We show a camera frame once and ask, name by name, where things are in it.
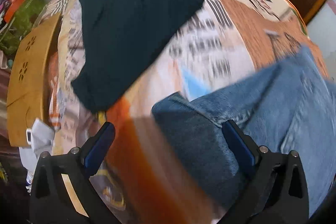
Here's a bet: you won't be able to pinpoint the white crumpled cloth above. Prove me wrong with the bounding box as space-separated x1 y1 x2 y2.
19 118 55 189

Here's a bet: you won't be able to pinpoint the newspaper print bed cover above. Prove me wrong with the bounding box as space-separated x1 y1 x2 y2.
39 0 328 223

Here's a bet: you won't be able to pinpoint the black folded garment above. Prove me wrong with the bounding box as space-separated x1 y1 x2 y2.
71 0 204 113

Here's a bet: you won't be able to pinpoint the orange box on basket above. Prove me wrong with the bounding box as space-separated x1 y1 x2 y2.
3 0 25 23

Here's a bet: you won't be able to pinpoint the green storage basket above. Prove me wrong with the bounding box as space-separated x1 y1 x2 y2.
1 0 46 56

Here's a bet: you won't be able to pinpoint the wooden lap desk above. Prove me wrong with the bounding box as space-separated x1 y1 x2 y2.
7 12 62 147

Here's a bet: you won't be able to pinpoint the blue denim jeans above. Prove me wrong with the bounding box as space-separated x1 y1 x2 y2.
151 47 335 214

